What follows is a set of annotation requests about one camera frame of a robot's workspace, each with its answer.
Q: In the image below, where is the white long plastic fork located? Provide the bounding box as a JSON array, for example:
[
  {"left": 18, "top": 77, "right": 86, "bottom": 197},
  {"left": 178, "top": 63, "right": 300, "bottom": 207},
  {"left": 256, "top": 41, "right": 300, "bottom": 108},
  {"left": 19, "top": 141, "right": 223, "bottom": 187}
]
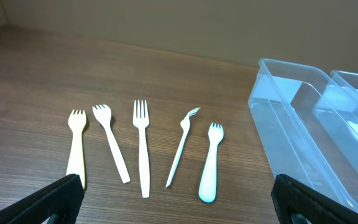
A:
[{"left": 133, "top": 100, "right": 150, "bottom": 198}]

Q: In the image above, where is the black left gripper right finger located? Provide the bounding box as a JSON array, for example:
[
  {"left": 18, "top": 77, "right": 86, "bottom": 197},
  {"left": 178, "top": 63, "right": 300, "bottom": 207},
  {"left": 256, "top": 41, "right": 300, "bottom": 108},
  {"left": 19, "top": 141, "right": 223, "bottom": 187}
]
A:
[{"left": 271, "top": 174, "right": 358, "bottom": 224}]

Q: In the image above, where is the white short plastic fork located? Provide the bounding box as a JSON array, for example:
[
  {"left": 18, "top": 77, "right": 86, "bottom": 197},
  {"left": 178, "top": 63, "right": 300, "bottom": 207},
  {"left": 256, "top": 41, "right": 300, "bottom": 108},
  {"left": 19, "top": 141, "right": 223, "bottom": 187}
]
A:
[{"left": 92, "top": 105, "right": 131, "bottom": 184}]

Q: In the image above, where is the yellow plastic fork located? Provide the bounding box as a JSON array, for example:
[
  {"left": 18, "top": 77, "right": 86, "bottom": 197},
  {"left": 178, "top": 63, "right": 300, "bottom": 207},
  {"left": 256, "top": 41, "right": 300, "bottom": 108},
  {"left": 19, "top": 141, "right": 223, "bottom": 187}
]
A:
[{"left": 66, "top": 110, "right": 87, "bottom": 189}]

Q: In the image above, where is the light blue plastic fork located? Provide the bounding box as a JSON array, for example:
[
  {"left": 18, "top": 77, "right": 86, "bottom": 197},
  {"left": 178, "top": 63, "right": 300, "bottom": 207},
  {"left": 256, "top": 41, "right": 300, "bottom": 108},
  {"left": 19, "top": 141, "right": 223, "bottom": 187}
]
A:
[{"left": 198, "top": 123, "right": 224, "bottom": 203}]

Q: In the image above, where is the clear left plastic container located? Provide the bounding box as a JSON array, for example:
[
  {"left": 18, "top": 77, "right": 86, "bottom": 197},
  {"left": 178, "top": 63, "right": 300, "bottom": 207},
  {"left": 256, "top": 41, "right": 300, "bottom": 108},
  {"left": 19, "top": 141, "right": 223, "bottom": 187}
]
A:
[{"left": 248, "top": 58, "right": 358, "bottom": 213}]

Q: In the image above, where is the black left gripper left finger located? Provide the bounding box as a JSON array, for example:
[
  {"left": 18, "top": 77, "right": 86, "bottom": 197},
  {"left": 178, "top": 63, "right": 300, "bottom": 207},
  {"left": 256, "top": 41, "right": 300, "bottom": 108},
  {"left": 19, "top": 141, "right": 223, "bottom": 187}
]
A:
[{"left": 0, "top": 174, "right": 85, "bottom": 224}]

